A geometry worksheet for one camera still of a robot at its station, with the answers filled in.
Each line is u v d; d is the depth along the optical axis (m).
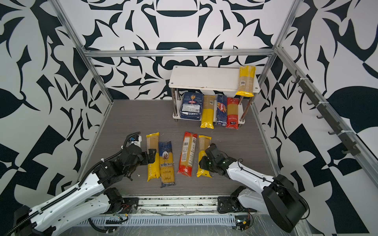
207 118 0.99
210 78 0.85
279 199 0.42
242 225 0.70
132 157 0.57
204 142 0.94
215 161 0.66
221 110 1.02
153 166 0.83
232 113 1.03
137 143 0.69
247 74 0.83
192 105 1.00
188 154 0.89
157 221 0.65
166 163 0.85
